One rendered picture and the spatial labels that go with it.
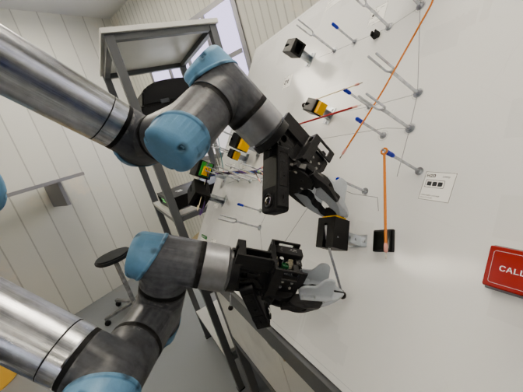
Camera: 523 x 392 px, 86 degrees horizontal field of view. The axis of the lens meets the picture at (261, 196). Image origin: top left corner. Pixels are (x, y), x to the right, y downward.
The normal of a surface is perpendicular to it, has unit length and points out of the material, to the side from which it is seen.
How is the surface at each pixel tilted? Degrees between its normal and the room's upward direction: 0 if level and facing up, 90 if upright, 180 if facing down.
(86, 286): 90
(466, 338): 53
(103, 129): 121
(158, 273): 96
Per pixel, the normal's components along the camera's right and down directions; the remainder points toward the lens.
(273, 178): -0.85, -0.15
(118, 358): 0.46, -0.82
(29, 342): 0.27, -0.35
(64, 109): 0.38, 0.62
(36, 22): 0.77, -0.05
